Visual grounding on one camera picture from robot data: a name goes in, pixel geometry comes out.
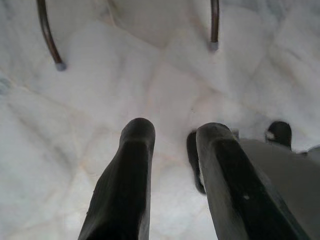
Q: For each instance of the robot black left foot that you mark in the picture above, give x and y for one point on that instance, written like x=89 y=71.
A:
x=193 y=162

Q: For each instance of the robot grey leg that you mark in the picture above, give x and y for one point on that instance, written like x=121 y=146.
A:
x=287 y=180

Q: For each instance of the dark curved metal chair leg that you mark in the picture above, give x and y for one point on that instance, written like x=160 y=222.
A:
x=214 y=25
x=47 y=35

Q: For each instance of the robot black foot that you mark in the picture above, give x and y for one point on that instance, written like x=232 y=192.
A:
x=280 y=136
x=193 y=162

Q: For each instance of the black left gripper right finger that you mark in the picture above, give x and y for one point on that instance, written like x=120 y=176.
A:
x=240 y=190

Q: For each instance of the robot black right foot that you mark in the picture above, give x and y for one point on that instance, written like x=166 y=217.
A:
x=280 y=136

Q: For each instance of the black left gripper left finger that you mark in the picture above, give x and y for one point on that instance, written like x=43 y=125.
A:
x=122 y=185

